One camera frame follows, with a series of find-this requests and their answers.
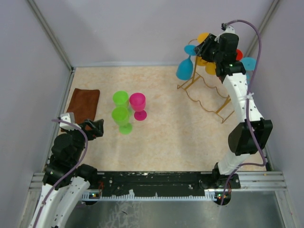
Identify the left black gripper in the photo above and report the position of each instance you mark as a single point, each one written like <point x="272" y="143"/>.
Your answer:
<point x="97" y="129"/>

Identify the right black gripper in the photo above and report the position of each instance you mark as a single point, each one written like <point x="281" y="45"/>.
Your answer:
<point x="202" y="49"/>

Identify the green wine glass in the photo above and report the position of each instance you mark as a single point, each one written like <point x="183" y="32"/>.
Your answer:
<point x="121" y="99"/>
<point x="120" y="115"/>

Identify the blue wine glass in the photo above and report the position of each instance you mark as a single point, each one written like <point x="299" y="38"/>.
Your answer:
<point x="185" y="68"/>
<point x="249" y="64"/>

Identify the pink wine glass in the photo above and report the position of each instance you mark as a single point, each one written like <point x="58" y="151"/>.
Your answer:
<point x="138" y="104"/>

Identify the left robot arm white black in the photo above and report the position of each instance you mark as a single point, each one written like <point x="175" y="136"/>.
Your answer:
<point x="66" y="177"/>

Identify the yellow wine glass back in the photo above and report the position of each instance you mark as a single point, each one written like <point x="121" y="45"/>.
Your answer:
<point x="200" y="39"/>

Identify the yellow wine glass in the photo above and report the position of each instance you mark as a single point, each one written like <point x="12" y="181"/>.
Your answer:
<point x="200" y="39"/>
<point x="210" y="68"/>

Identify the yellow wine glass front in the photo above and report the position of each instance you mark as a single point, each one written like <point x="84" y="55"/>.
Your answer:
<point x="210" y="68"/>

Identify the red wine glass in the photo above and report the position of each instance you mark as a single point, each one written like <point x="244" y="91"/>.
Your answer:
<point x="239" y="55"/>

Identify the brown folded cloth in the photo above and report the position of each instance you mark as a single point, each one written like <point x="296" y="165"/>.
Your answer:
<point x="83" y="104"/>

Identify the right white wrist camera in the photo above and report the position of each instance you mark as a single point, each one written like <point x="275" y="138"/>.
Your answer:
<point x="227" y="28"/>

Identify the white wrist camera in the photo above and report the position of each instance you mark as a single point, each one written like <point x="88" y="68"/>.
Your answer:
<point x="227" y="28"/>
<point x="67" y="118"/>

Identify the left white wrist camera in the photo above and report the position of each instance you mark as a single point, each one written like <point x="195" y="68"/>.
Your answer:
<point x="67" y="118"/>

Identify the gold wire glass rack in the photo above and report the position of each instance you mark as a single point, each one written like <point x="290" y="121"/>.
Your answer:
<point x="207" y="91"/>

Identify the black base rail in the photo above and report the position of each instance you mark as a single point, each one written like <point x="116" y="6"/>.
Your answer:
<point x="160" y="186"/>

